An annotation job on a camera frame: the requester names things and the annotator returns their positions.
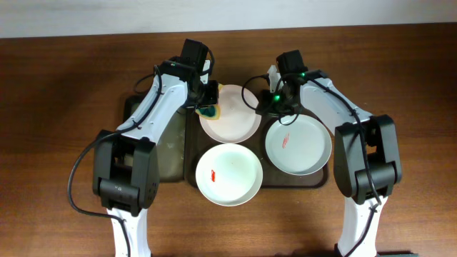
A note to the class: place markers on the white plate top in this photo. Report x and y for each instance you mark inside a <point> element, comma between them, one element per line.
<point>237,122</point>

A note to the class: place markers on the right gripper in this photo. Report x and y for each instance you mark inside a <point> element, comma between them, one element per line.
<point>265,108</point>

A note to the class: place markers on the white plate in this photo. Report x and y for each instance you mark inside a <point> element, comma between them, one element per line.
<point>237,122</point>
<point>229,174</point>

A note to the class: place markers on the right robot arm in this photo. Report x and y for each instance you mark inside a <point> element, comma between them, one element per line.
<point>366,161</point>

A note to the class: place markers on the white plate bottom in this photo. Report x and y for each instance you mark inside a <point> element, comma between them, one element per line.
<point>229,174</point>

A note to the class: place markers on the pale green plate right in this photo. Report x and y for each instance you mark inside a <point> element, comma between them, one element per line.
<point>298,145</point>

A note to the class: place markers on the small black tray with water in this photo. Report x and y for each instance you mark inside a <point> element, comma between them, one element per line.
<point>171,148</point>

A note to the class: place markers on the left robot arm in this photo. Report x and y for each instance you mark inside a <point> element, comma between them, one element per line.
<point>126,168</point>

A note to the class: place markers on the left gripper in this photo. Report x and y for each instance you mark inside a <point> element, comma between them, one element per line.
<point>211,95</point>

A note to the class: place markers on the green yellow sponge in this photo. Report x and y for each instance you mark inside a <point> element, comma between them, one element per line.
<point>212,112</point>

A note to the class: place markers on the large brown serving tray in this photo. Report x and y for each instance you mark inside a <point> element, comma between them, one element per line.
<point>197,142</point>

